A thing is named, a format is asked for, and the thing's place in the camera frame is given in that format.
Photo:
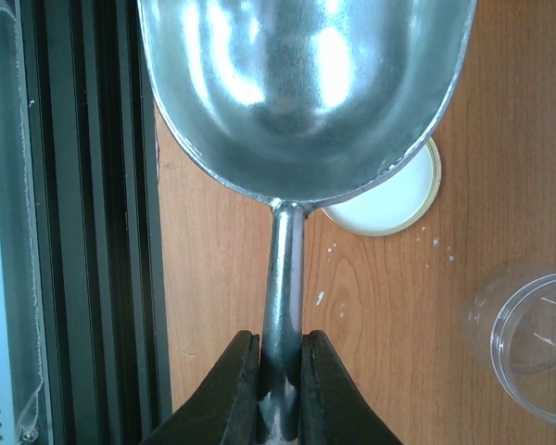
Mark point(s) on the metal front plate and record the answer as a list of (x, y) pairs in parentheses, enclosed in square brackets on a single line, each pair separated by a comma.
[(18, 241)]

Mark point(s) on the metal scoop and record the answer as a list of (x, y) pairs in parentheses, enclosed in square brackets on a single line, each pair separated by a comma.
[(300, 105)]

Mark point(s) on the white jar lid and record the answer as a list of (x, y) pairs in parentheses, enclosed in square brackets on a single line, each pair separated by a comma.
[(398, 202)]

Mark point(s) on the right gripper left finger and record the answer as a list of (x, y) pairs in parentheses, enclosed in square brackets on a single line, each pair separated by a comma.
[(223, 409)]

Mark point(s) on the black aluminium rail base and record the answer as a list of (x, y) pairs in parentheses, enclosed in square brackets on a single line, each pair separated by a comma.
[(94, 170)]

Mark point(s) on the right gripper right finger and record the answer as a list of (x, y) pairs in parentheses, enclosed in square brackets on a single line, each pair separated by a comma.
[(332, 410)]

